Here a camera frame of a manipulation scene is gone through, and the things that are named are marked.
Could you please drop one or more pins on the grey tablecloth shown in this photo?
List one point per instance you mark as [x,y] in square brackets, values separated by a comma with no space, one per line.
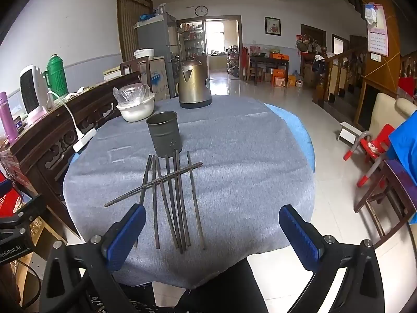
[247,169]

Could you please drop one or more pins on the white chest freezer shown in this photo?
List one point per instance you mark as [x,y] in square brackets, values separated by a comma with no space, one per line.
[112,73]

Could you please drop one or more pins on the red box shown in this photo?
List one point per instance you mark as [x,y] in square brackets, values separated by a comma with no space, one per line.
[8,199]

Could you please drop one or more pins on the white light switch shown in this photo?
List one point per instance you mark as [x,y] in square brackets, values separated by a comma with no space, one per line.
[375,57]

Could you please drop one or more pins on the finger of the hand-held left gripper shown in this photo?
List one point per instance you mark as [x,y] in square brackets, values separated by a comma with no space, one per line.
[22,223]

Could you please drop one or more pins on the brown wooden chair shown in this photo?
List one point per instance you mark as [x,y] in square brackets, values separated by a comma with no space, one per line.
[143,68]

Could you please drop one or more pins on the white fan heater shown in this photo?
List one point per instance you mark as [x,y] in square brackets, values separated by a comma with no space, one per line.
[32,91]

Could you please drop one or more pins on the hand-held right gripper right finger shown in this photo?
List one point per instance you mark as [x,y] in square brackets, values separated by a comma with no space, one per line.
[301,238]

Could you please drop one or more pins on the white bowl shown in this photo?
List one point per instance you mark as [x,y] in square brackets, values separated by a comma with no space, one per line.
[135,112]

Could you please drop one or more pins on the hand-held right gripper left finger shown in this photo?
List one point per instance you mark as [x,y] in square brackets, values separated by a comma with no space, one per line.
[127,238]

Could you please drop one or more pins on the dark wooden chair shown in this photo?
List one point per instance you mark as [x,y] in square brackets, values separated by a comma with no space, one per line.
[395,189]

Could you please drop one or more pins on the orange box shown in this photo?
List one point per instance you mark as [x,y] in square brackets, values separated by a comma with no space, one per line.
[280,78]

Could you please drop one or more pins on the gold electric kettle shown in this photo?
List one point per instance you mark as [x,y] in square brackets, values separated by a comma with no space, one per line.
[194,86]

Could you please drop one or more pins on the wooden stair railing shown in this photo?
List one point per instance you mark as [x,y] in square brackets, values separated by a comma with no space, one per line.
[338,71]

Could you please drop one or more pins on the round wall clock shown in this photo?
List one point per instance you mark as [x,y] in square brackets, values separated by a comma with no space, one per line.
[201,10]

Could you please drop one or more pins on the pink bottle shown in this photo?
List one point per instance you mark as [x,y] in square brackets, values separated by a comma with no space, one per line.
[7,120]

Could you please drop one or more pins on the glass display cabinet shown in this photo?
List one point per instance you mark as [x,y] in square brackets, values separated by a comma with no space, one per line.
[192,42]

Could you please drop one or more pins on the dark wooden dining table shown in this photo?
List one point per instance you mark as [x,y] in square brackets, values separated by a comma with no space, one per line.
[268,61]

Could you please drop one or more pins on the cardboard box with blue print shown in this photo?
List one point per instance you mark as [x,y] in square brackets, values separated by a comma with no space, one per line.
[159,78]

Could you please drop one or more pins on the pile of dark chopsticks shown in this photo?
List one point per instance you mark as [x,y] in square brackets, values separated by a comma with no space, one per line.
[177,202]

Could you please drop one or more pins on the white power strip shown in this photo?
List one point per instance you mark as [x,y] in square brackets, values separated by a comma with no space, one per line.
[84,140]

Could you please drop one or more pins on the beige armchair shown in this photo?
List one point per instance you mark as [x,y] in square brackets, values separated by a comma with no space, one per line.
[384,111]

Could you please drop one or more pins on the white step stool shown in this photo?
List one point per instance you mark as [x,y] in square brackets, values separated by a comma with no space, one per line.
[348,132]

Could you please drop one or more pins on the wall calendar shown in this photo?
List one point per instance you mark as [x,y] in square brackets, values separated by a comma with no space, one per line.
[378,39]

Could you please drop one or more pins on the green thermos flask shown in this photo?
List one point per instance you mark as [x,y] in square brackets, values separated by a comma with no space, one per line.
[57,76]

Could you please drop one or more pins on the blue cloth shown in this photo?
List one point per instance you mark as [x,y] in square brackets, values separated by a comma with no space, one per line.
[405,143]

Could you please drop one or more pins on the grey refrigerator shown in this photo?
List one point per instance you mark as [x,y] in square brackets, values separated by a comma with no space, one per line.
[153,36]

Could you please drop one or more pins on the person's dark trousers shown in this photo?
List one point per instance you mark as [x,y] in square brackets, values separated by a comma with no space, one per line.
[228,293]

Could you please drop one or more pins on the red plastic chair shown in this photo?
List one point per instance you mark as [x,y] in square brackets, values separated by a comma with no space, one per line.
[374,143]

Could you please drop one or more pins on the framed wall picture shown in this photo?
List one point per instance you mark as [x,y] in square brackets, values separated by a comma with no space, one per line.
[272,26]

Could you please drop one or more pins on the brown wooden door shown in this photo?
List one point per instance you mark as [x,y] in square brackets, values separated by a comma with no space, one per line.
[130,22]

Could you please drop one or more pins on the carved wooden sideboard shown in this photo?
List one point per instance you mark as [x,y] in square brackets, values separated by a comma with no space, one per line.
[52,137]

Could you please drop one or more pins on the clear water jug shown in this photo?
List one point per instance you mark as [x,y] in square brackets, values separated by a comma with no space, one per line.
[296,79]

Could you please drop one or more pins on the dark perforated metal utensil holder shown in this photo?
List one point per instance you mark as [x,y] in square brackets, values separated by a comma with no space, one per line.
[164,133]

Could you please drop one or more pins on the blue table cover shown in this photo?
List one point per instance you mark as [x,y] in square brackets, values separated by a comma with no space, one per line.
[298,127]

